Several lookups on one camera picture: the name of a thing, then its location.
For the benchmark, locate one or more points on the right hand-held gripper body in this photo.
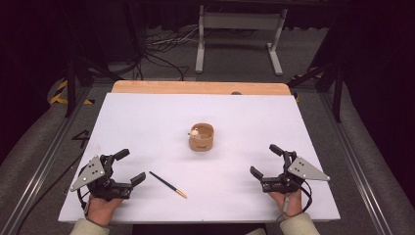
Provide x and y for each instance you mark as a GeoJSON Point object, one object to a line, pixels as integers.
{"type": "Point", "coordinates": [290, 178]}

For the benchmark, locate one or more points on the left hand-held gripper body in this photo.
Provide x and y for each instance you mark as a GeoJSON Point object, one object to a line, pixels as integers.
{"type": "Point", "coordinates": [98, 182]}

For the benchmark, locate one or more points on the black pen with gold tip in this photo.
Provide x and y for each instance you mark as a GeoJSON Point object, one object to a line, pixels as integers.
{"type": "Point", "coordinates": [168, 184]}

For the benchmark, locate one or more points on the wooden pen holder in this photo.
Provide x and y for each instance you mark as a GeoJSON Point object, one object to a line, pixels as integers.
{"type": "Point", "coordinates": [202, 138]}

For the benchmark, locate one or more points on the person's right hand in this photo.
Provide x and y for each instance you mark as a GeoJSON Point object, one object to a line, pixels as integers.
{"type": "Point", "coordinates": [290, 204]}

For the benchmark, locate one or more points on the person's left hand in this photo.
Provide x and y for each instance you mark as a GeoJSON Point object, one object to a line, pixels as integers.
{"type": "Point", "coordinates": [102, 210]}

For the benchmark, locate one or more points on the white board mat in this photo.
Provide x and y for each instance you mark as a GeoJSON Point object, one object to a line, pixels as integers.
{"type": "Point", "coordinates": [202, 111]}

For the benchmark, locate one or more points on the black tripod stand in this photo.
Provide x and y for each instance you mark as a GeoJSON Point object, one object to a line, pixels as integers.
{"type": "Point", "coordinates": [332, 78]}
{"type": "Point", "coordinates": [76, 75]}

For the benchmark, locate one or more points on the white metal stand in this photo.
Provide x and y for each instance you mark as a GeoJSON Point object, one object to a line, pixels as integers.
{"type": "Point", "coordinates": [239, 21]}

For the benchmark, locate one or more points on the aluminium floor rail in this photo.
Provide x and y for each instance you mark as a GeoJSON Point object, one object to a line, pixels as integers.
{"type": "Point", "coordinates": [355, 156]}
{"type": "Point", "coordinates": [39, 166]}

